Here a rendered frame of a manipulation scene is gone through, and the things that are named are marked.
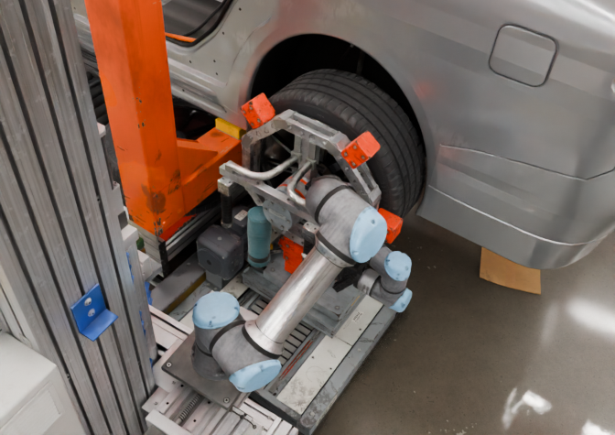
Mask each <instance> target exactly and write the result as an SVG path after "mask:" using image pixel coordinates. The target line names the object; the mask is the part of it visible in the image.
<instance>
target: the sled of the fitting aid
mask: <svg viewBox="0 0 615 435"><path fill-rule="evenodd" d="M279 238H280V235H278V236H277V238H276V239H275V240H274V241H273V242H272V243H271V244H270V250H272V249H277V248H280V247H278V246H277V245H278V241H279ZM280 254H281V253H277V254H271V255H270V257H271V259H270V262H269V264H268V265H266V266H263V267H255V266H252V265H249V266H247V267H246V268H245V269H244V270H243V271H242V272H241V277H242V283H243V284H244V285H245V286H247V287H248V288H251V289H252V290H254V291H255V292H257V293H259V294H260V295H262V296H264V297H265V298H267V299H269V300H272V298H273V297H274V296H275V294H276V293H277V292H278V291H279V289H280V287H278V286H277V285H276V284H274V283H273V282H271V281H269V280H268V279H266V278H264V270H265V269H266V268H267V267H268V266H269V265H270V264H271V263H272V262H273V261H274V260H275V259H276V258H277V257H278V256H279V255H280ZM365 296H366V294H364V293H363V292H362V293H361V295H360V296H359V297H358V298H357V299H356V300H355V301H354V302H353V304H352V305H351V306H350V308H349V309H348V310H347V311H346V313H345V314H344V315H343V316H342V318H341V319H340V320H339V321H335V320H333V319H332V318H331V317H329V316H328V315H326V314H324V313H323V312H321V311H319V310H317V309H315V308H314V307H312V308H311V309H310V310H309V311H308V313H307V314H306V315H305V317H304V318H303V319H302V321H304V322H306V323H307V324H309V325H311V326H312V327H314V328H316V329H317V330H319V331H320V332H323V333H324V334H326V335H328V337H330V338H331V339H332V338H333V337H334V336H335V334H336V333H337V332H338V330H339V329H340V328H341V326H342V325H343V324H344V323H345V321H346V320H347V319H348V318H349V317H350V316H351V314H352V313H353V312H354V311H355V309H356V308H357V307H358V305H359V304H360V303H361V301H362V300H363V299H364V298H365Z"/></svg>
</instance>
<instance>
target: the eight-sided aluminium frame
mask: <svg viewBox="0 0 615 435"><path fill-rule="evenodd" d="M281 129H285V130H286V131H288V132H290V133H292V134H294V135H298V136H301V137H302V138H304V139H306V140H307V141H309V142H310V141H311V142H313V143H315V144H317V146H319V147H323V148H325V149H327V150H328V151H329V152H330V153H332V155H333V157H334V158H335V159H336V160H337V162H338V164H339V165H340V167H341V169H342V170H343V172H344V174H345V175H346V177H347V178H348V180H349V181H350V183H351V185H352V187H353V188H354V189H355V191H356V192H357V194H358V195H359V196H360V197H361V198H363V199H364V200H365V201H366V202H367V203H369V204H370V205H371V206H372V207H373V208H375V209H376V210H377V211H378V208H379V203H380V199H381V195H382V192H381V191H380V189H379V186H378V184H376V182H375V181H374V179H373V178H372V175H371V174H370V172H369V171H368V169H367V168H366V167H365V165H364V164H363V163H362V164H361V165H360V166H359V167H357V168H356V169H353V168H352V167H351V166H350V164H349V163H348V162H347V161H346V159H345V158H344V157H343V156H342V154H341V151H342V150H343V149H344V148H345V147H346V146H347V145H348V144H349V143H351V141H350V140H349V139H348V138H347V136H346V135H344V134H342V133H341V131H336V130H334V129H332V128H330V127H328V126H325V125H323V124H321V123H319V122H317V121H314V120H312V119H310V118H308V117H306V116H304V115H302V114H299V113H298V112H297V111H292V110H290V109H288V110H286V111H284V112H283V113H281V114H279V115H277V116H275V117H274V118H272V119H271V120H270V121H269V122H267V123H266V124H265V125H262V126H260V127H258V128H256V129H251V130H250V131H249V132H247V133H246V134H245V135H243V136H242V142H241V144H242V167H244V168H246V169H249V170H251V171H253V172H260V146H261V139H263V138H265V137H267V136H270V135H272V134H273V133H275V132H277V131H279V130H281ZM245 190H247V191H248V192H249V194H250V195H251V197H252V198H253V200H254V202H255V203H256V205H257V206H263V203H264V201H265V200H266V198H264V197H262V196H260V195H258V194H257V193H255V192H253V191H251V190H248V189H246V188H245ZM302 226H303V225H301V224H300V223H296V224H295V225H294V226H293V227H292V228H291V229H289V230H280V229H278V228H276V227H274V226H273V225H272V228H273V229H274V230H275V231H276V232H278V233H279V234H282V235H284V236H285V237H287V238H288V239H290V240H292V241H294V242H295V243H297V244H299V245H302V246H303V247H304V238H302V237H301V232H302Z"/></svg>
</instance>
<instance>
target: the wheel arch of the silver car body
mask: <svg viewBox="0 0 615 435"><path fill-rule="evenodd" d="M351 44H352V45H354V46H353V48H351V50H350V51H349V53H348V54H347V55H346V57H345V58H344V59H343V61H342V62H341V64H340V65H339V67H338V68H337V70H339V71H348V72H351V73H356V70H357V65H358V60H359V56H360V51H361V50H363V51H364V52H365V57H364V62H363V66H362V70H361V74H362V75H364V77H365V79H367V80H368V81H370V82H373V83H374V84H376V85H377V87H380V88H381V89H383V90H384V92H387V93H388V94H389V95H390V96H391V98H393V99H394V100H395V101H396V102H397V103H398V105H400V106H401V107H402V109H403V110H404V113H406V114H407V116H408V117H409V120H410V121H411V122H412V123H413V126H414V127H415V130H416V132H417V134H418V135H419V138H420V142H421V143H422V146H423V150H424V153H425V157H426V163H427V174H426V188H425V193H424V196H423V199H422V201H421V203H420V205H419V207H418V209H417V211H416V212H415V214H416V215H418V214H419V212H420V210H421V209H422V206H423V204H424V202H425V199H426V195H427V188H428V182H429V158H428V151H427V145H426V138H425V134H424V131H423V128H422V126H421V123H420V120H419V118H418V115H417V113H416V111H415V108H414V106H413V105H412V103H411V101H410V99H409V98H408V96H407V94H406V93H405V91H404V89H403V88H402V86H401V85H400V83H399V82H398V81H397V80H396V78H395V77H394V76H393V74H392V73H391V72H389V71H388V70H387V69H386V68H385V67H384V66H383V65H382V63H381V62H380V61H378V60H377V59H376V58H375V57H374V56H373V55H372V54H370V53H369V52H368V51H366V50H365V49H363V48H361V47H359V46H358V45H356V44H354V43H352V42H350V41H348V40H347V39H345V38H341V37H338V36H335V35H331V34H328V33H323V32H314V31H308V32H299V33H295V34H291V35H288V36H286V37H283V38H280V39H279V40H278V41H276V42H275V43H273V44H272V45H271V46H269V47H268V48H267V49H266V50H265V51H264V52H263V54H262V55H261V56H260V57H259V59H258V60H257V62H256V63H255V64H254V67H253V69H252V71H251V74H250V77H249V80H248V82H247V86H246V91H245V97H244V104H246V103H248V102H249V101H250V100H252V99H253V98H254V97H256V96H257V95H259V94H261V93H262V92H263V93H264V94H265V96H266V97H267V99H268V98H270V97H271V96H273V95H274V94H275V93H277V92H278V91H280V90H281V89H283V88H284V87H285V86H287V85H288V84H289V83H290V82H292V81H293V80H295V79H296V78H297V77H299V76H301V75H303V74H305V73H307V72H310V71H316V70H323V69H332V70H334V69H335V67H336V65H337V64H338V62H339V61H340V59H341V57H342V56H343V54H344V53H345V52H346V50H347V49H348V48H349V46H350V45H351Z"/></svg>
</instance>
